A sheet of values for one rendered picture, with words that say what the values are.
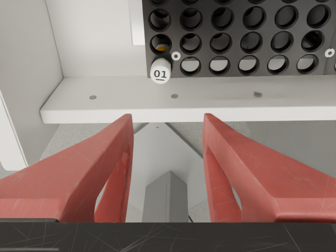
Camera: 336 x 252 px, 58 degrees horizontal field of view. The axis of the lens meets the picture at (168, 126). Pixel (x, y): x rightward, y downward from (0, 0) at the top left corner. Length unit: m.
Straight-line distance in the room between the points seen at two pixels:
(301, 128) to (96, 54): 0.42
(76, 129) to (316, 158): 1.04
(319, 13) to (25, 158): 0.21
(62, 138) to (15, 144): 1.21
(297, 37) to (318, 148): 0.35
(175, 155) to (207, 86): 1.10
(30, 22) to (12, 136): 0.08
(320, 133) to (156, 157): 0.92
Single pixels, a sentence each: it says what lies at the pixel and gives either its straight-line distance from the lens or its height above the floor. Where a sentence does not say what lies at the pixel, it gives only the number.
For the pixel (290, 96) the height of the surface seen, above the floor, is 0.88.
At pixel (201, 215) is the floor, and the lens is 1.67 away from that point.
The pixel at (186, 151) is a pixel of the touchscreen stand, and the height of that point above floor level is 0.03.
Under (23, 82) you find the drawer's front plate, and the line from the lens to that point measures 0.22.
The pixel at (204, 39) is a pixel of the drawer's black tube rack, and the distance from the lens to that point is 0.19.
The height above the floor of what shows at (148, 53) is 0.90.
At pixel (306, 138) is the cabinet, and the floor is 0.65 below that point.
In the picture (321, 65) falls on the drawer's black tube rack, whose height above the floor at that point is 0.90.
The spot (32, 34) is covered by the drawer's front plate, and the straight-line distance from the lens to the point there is 0.24.
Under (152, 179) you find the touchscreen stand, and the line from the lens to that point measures 1.43.
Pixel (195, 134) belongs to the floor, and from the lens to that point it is 1.32.
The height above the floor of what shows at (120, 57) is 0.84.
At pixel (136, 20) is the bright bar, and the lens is 0.24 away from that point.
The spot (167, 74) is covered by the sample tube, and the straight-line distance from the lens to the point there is 0.18.
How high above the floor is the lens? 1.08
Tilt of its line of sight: 57 degrees down
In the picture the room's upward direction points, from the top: 178 degrees counter-clockwise
